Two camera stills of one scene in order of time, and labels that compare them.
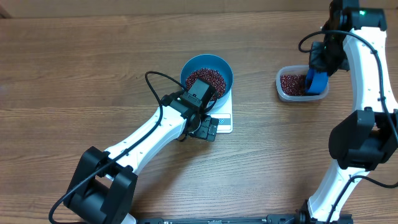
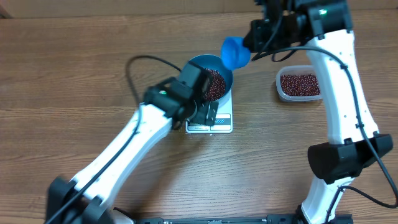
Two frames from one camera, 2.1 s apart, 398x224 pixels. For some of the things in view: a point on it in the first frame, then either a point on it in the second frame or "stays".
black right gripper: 317,64 -> 260,35
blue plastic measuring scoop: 316,82 -> 234,53
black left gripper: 206,132 -> 204,106
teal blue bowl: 212,61 stays
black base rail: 269,219 stays
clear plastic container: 291,81 stays
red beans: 294,84 stays
